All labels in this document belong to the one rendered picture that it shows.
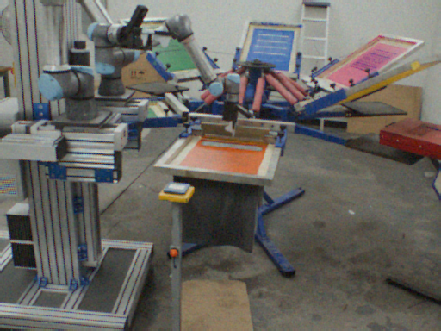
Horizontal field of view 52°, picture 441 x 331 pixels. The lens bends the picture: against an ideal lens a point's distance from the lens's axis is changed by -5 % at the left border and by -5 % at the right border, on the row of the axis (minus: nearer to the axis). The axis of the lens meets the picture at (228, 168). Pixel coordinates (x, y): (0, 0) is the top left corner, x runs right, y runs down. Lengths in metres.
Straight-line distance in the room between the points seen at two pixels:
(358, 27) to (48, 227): 5.22
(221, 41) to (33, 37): 4.84
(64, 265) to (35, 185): 0.49
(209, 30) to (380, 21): 2.39
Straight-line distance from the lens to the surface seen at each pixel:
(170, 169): 2.33
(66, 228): 2.64
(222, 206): 2.45
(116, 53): 1.90
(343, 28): 6.82
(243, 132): 2.80
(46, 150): 2.14
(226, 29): 6.95
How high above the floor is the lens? 1.83
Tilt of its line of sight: 21 degrees down
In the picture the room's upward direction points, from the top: 3 degrees clockwise
